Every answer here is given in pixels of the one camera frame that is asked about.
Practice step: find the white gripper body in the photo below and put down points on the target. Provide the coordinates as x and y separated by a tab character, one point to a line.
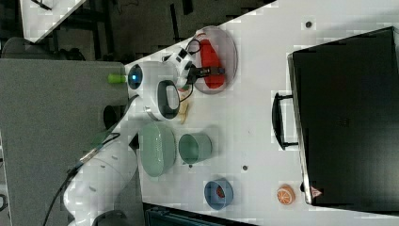
185	65

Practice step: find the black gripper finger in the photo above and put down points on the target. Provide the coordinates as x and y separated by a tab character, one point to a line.
210	74
211	70

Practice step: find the red plush ketchup bottle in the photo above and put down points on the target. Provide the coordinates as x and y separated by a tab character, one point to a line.
209	58

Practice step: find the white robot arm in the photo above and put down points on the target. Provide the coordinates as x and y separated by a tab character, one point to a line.
98	177

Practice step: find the yellow plush banana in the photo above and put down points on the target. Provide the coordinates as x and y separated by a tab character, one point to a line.
183	112

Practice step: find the green mug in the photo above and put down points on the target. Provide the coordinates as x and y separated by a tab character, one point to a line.
194	148

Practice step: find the green perforated colander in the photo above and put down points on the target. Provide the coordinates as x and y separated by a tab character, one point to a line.
157	148

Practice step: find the small red plush fruit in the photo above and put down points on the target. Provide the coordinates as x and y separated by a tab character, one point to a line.
220	192

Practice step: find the blue bowl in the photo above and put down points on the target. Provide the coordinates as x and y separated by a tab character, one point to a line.
212	199

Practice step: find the silver toaster oven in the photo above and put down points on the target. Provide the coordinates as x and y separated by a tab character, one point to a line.
345	97

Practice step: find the orange slice toy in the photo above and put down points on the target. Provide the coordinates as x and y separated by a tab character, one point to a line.
285	195

